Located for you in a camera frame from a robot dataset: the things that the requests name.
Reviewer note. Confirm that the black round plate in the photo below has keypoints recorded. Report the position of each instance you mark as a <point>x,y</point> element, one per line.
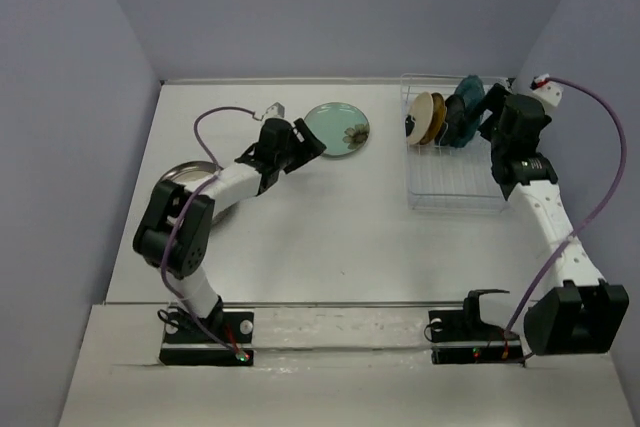
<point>449,130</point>

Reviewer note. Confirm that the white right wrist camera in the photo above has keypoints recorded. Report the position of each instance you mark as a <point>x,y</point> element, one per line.
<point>549,93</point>

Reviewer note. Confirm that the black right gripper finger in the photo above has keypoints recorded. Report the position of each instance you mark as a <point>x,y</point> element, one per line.
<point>486,129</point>
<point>491,101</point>

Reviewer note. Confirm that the amber patterned plate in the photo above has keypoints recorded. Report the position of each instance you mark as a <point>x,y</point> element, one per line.
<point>438,117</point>

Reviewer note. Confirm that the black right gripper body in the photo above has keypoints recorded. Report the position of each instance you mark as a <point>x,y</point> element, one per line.
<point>496,149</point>

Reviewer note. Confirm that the clear wire dish rack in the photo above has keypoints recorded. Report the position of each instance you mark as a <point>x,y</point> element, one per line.
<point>447,179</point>

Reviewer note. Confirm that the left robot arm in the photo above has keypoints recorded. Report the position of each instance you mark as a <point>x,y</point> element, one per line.
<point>173,234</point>

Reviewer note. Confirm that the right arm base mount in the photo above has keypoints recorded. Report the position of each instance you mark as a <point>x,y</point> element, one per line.
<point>459,336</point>

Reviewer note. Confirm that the grey brown rimmed plate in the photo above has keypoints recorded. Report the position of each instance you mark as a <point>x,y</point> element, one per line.
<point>198,170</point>

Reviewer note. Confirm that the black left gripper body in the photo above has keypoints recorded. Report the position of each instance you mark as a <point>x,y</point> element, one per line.
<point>281,158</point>

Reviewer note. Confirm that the cream plate with black spot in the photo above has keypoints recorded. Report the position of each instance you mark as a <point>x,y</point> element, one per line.
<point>419,118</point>

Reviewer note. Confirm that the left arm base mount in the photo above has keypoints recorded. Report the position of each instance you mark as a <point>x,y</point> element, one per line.
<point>185,345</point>

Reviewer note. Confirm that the teal scalloped plate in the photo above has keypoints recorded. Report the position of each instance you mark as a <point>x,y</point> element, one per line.
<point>464,123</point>

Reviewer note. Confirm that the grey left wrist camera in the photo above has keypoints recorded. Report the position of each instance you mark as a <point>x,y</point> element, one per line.
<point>276,110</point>

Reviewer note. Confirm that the light green flower plate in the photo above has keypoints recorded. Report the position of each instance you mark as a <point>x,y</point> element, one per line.
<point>341,127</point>

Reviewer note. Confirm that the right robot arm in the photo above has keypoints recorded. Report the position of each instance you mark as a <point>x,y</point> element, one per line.
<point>569,308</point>

